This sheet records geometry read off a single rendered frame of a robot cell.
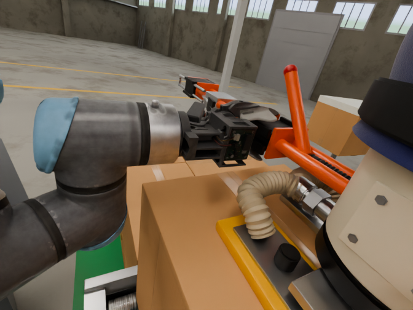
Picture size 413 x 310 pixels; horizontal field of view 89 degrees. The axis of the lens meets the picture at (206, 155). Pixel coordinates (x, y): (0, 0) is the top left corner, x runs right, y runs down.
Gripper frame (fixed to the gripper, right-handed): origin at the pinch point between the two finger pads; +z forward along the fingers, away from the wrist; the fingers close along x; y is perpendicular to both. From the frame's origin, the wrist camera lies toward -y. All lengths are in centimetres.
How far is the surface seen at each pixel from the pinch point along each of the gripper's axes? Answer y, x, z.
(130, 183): -60, -57, -17
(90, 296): -6, -52, -34
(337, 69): -496, 13, 730
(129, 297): -5, -56, -24
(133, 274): -8, -50, -23
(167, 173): -66, -57, 4
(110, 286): -8, -52, -29
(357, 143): -56, -36, 161
